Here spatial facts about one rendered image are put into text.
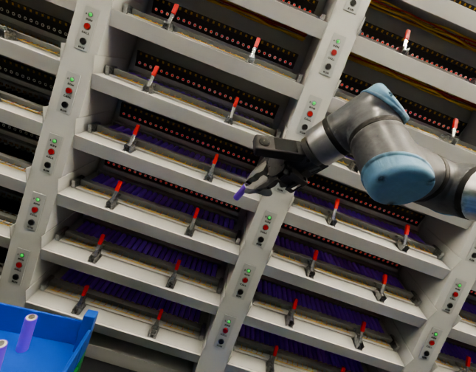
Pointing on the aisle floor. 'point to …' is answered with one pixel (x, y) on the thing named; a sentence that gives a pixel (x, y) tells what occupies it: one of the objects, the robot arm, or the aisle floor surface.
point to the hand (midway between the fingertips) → (246, 185)
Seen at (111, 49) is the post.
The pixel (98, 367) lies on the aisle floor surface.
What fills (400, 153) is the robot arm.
